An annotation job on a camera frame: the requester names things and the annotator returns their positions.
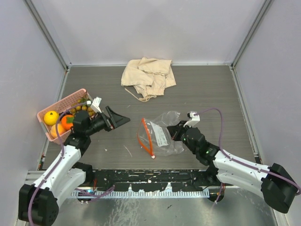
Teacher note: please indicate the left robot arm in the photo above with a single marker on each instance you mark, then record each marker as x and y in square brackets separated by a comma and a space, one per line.
[39, 203]

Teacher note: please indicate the aluminium frame rail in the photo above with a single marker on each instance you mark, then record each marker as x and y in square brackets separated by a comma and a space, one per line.
[32, 176]

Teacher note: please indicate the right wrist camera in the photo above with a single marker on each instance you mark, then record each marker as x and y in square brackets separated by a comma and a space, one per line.
[194, 118]

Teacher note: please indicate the pink plastic basket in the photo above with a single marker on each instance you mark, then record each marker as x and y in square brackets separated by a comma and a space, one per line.
[60, 107]

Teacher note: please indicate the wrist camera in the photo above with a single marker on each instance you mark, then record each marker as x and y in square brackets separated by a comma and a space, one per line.
[194, 118]
[95, 104]

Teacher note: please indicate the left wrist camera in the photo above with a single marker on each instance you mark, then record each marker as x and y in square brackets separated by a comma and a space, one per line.
[95, 104]

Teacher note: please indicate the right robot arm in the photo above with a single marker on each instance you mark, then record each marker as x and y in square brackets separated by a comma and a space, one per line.
[272, 183]

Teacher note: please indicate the clear zip top bag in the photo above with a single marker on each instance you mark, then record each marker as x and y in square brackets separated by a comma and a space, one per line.
[153, 135]

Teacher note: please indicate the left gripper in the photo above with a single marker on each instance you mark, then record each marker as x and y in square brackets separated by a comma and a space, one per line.
[114, 120]

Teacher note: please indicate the beige cloth drawstring bag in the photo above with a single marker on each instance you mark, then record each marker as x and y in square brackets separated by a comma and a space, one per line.
[149, 77]

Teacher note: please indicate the fake lemon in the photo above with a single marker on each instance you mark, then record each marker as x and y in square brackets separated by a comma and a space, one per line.
[51, 117]

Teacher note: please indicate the fake orange persimmon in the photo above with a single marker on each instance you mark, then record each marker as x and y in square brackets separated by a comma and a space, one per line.
[67, 121]

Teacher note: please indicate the fake brown longan bunch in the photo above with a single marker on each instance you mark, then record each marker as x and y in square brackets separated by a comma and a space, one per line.
[80, 104]

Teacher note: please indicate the grey slotted cable duct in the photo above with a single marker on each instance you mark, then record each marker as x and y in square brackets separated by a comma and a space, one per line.
[157, 194]

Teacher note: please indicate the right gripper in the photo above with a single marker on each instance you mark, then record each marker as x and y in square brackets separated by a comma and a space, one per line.
[175, 131]

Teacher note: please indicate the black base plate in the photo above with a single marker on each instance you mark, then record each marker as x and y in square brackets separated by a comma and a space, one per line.
[151, 180]

